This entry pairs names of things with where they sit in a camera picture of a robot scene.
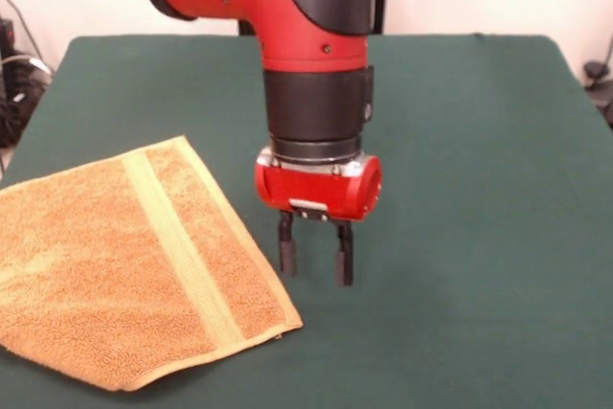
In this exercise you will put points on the dark green table cloth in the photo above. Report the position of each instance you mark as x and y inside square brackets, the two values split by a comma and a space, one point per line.
[431, 188]

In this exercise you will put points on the tan terry towel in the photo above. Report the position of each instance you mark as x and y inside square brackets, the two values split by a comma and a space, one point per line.
[96, 275]

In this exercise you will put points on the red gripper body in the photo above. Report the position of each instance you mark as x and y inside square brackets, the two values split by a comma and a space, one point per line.
[316, 193]

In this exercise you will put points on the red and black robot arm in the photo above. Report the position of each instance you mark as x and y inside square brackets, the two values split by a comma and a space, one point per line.
[297, 45]

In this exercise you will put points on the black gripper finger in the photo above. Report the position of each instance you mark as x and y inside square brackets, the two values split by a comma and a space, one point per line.
[288, 251]
[344, 260]

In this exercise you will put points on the black power box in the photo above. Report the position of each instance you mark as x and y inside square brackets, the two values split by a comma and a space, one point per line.
[6, 35]

